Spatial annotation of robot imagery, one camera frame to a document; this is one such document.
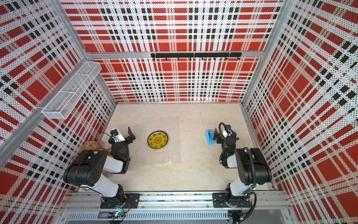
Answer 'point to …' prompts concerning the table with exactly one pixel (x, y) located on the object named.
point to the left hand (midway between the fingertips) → (125, 129)
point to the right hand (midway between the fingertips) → (224, 128)
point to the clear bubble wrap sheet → (169, 155)
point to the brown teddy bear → (92, 145)
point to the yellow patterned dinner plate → (157, 139)
